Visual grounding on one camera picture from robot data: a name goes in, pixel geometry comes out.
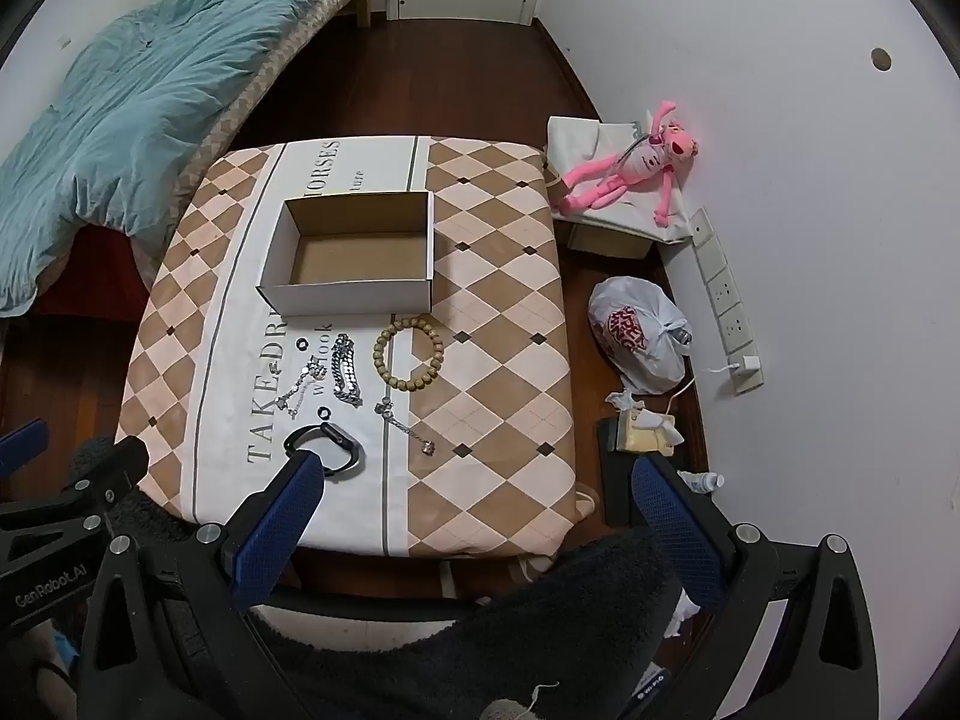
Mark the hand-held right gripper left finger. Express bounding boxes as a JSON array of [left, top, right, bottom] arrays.
[[79, 452, 326, 720]]

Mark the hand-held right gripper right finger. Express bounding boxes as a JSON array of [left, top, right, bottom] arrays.
[[615, 454, 880, 720]]

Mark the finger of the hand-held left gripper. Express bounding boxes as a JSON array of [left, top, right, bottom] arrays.
[[0, 420, 50, 477], [0, 436, 149, 541]]

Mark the black smart watch band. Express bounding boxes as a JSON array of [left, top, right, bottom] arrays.
[[281, 422, 365, 477]]

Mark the thin silver beaded necklace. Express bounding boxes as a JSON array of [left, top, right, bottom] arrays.
[[274, 356, 323, 421]]

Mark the wide silver chain bracelet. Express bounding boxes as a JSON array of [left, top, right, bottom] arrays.
[[328, 333, 366, 410]]

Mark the silver pendant chain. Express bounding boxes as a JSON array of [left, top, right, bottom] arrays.
[[374, 397, 440, 458]]

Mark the wooden bead bracelet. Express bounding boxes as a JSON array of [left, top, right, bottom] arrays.
[[373, 317, 443, 394]]

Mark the white cardboard box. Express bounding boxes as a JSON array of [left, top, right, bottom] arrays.
[[256, 190, 437, 316]]

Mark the flat black box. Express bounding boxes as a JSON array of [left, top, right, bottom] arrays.
[[596, 416, 691, 526]]

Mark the tan paper packet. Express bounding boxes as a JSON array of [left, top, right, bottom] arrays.
[[615, 424, 676, 455]]

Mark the crumpled white tissue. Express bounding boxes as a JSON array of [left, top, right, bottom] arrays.
[[606, 388, 685, 455]]

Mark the white plastic bag red print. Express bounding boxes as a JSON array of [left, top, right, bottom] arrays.
[[587, 276, 695, 395]]

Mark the white power strip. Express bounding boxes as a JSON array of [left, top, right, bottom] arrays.
[[688, 206, 766, 395]]

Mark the checkered tablecloth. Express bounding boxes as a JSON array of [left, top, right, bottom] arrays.
[[112, 133, 593, 560]]

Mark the pink plush toy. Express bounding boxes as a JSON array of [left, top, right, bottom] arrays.
[[559, 99, 698, 226]]

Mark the bed with patterned sheet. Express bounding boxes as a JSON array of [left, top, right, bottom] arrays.
[[0, 0, 376, 331]]

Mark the white charger cable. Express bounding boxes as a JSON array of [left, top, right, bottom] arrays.
[[664, 364, 743, 421]]

